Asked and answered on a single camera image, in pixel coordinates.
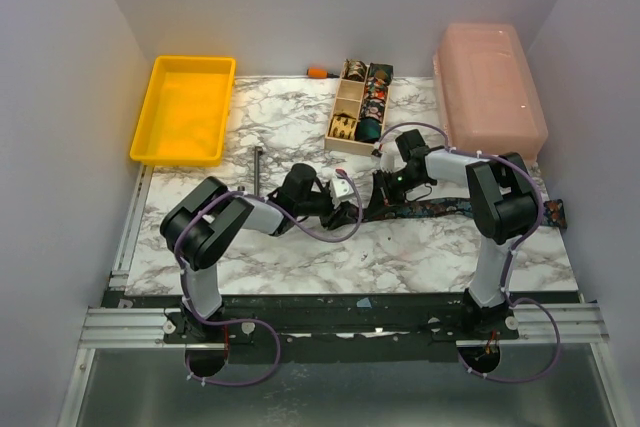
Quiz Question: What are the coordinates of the orange handled screwdriver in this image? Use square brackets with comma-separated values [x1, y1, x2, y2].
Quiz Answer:
[306, 67, 340, 79]

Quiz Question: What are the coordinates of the yellow plastic tray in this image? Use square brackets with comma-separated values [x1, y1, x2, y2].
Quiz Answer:
[129, 55, 236, 167]

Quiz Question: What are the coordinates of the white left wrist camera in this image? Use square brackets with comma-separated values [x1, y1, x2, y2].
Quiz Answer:
[328, 173, 356, 208]

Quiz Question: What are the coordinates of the dark rose print rolled tie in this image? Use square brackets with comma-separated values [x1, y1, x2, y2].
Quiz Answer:
[360, 98, 386, 123]

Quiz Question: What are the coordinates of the metal rod tool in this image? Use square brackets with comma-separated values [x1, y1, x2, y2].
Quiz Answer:
[253, 146, 264, 196]

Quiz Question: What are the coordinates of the pink plastic storage box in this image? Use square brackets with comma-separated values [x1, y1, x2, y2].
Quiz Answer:
[433, 23, 548, 166]

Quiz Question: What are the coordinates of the cream brown rolled tie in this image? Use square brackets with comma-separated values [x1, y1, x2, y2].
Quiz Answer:
[342, 59, 368, 82]

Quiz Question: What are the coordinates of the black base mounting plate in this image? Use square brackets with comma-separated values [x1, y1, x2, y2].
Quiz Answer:
[164, 293, 518, 364]

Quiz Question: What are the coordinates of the green yellow rolled tie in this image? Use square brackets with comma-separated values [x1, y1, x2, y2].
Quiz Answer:
[368, 63, 394, 84]

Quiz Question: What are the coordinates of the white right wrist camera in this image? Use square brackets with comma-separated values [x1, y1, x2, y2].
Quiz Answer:
[371, 143, 396, 173]

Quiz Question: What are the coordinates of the aluminium extrusion rail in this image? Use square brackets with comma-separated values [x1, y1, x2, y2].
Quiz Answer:
[80, 303, 610, 350]

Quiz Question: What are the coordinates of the navy floral necktie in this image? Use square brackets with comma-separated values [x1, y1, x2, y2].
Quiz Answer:
[362, 197, 568, 230]

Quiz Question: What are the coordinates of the dark green rolled tie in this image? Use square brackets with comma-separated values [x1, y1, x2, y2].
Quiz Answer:
[354, 118, 382, 144]

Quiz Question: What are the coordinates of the yellow beetle print rolled tie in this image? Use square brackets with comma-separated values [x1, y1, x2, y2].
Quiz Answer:
[328, 113, 358, 141]

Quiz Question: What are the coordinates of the wooden compartment organizer box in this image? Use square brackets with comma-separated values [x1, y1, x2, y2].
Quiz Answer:
[324, 60, 392, 156]

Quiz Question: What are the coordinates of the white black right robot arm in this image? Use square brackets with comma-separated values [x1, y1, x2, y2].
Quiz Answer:
[364, 129, 544, 339]

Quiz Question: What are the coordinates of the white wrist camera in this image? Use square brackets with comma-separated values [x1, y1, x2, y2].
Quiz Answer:
[371, 143, 396, 173]
[328, 173, 356, 208]

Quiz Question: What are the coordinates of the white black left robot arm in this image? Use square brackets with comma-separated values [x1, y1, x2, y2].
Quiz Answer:
[160, 163, 364, 342]

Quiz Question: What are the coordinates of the red floral rolled tie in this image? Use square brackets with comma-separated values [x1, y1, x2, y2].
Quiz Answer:
[364, 77, 389, 102]

